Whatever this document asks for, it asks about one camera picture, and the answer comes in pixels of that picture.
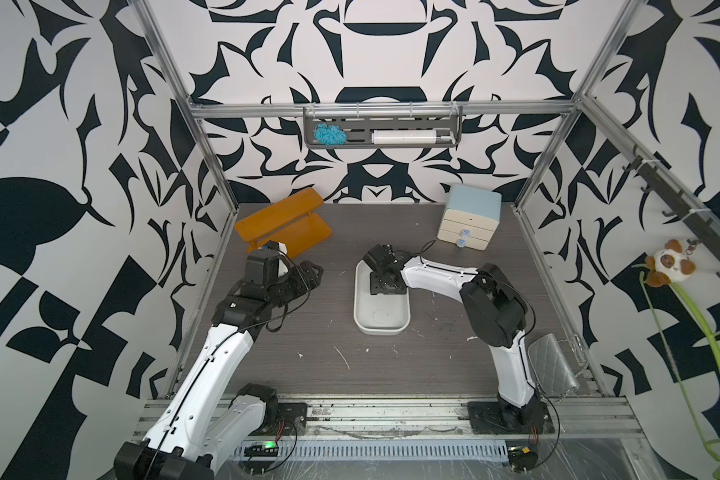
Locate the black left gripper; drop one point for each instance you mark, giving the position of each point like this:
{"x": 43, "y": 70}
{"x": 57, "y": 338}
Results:
{"x": 308, "y": 281}

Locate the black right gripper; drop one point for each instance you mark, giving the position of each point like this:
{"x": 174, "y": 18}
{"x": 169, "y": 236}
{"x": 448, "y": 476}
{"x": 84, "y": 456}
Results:
{"x": 376, "y": 291}

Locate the white oval storage tray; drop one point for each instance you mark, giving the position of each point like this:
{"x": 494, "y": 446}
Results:
{"x": 378, "y": 314}

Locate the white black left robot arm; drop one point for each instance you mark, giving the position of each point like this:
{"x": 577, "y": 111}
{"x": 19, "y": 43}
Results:
{"x": 187, "y": 441}

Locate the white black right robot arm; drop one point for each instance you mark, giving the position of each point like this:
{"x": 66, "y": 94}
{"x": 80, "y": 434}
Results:
{"x": 496, "y": 312}

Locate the cream blue drawer box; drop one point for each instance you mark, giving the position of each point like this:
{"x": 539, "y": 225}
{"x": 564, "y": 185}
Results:
{"x": 473, "y": 209}

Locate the white roll on rack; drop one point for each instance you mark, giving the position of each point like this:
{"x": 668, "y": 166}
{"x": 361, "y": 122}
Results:
{"x": 404, "y": 137}

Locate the teal scrunchy sponge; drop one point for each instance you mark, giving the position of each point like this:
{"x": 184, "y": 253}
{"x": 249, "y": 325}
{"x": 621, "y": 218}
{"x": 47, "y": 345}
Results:
{"x": 329, "y": 135}

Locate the left controller board with led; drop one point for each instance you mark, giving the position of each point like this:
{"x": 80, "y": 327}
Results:
{"x": 258, "y": 458}

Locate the silver quilted pouch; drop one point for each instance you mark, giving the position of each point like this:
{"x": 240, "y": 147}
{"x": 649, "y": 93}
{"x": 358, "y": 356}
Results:
{"x": 551, "y": 370}

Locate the right controller board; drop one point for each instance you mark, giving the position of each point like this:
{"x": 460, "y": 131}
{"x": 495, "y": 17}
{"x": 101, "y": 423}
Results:
{"x": 522, "y": 459}

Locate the brown white plush toy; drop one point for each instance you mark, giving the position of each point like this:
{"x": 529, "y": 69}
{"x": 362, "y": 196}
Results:
{"x": 669, "y": 265}

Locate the grey wall rack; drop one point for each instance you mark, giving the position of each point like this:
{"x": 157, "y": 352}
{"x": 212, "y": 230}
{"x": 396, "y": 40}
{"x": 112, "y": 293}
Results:
{"x": 359, "y": 121}

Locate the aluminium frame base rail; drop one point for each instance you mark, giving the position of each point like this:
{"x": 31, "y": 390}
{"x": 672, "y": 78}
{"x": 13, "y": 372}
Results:
{"x": 372, "y": 417}

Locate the black hook rail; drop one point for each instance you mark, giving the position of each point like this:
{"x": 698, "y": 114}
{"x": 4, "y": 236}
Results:
{"x": 680, "y": 203}

